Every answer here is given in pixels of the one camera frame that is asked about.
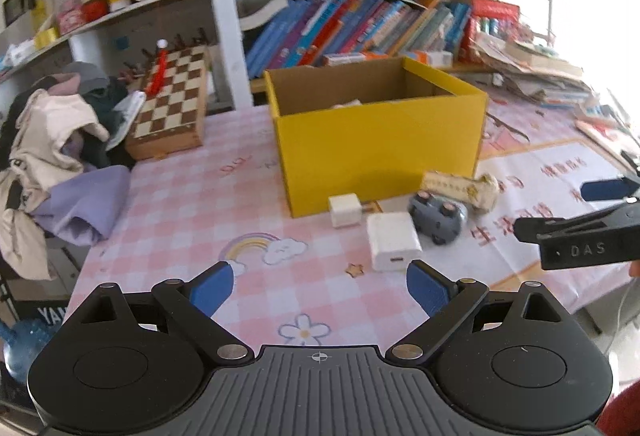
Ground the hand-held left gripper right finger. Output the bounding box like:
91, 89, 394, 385
385, 259, 573, 363

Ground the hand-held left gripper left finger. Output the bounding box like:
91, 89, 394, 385
72, 261, 255, 363

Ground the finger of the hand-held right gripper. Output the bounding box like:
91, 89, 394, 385
513, 199, 640, 244
580, 173, 640, 203

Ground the large white charger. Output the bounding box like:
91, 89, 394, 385
366, 211, 423, 273

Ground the grey toy car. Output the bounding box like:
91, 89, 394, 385
407, 189, 469, 246

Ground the yellow cardboard box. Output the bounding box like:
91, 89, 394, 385
263, 56, 488, 218

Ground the pink checked cloth desktop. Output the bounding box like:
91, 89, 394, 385
65, 86, 640, 347

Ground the pink illustrated magazine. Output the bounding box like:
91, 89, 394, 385
575, 109, 640, 167

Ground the cream patterned pouch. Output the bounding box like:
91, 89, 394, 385
420, 170, 500, 213

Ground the small white charger cube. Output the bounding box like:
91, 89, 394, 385
327, 193, 381, 229

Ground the stack of papers and books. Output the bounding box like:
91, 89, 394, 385
470, 31, 593, 109

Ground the purple garment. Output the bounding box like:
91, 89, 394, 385
32, 165, 132, 247

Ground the black printed box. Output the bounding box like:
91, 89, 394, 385
15, 299, 71, 332

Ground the dark garment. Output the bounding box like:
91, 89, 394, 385
75, 76, 146, 169

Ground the wooden chessboard box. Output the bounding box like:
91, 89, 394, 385
124, 45, 210, 162

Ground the white striped cloth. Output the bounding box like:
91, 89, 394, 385
105, 91, 147, 152

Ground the blue water jug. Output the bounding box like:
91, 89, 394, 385
0, 316, 58, 382

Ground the orange and white box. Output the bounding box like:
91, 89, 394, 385
400, 49, 454, 68

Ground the red box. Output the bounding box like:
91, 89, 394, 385
470, 0, 521, 62

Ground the pile of clothes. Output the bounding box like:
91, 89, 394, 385
0, 89, 110, 281

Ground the small white orange box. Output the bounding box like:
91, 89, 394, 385
320, 51, 368, 67

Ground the pink and grey garment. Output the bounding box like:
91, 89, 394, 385
47, 61, 110, 96

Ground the white shelf unit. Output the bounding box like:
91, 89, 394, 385
0, 0, 556, 117

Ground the row of colourful books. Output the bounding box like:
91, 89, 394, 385
245, 0, 473, 80

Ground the yellow packet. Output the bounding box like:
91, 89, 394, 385
31, 0, 60, 50

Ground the pink box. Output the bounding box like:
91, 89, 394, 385
55, 0, 86, 34

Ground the black picture frame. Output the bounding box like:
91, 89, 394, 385
2, 0, 36, 24

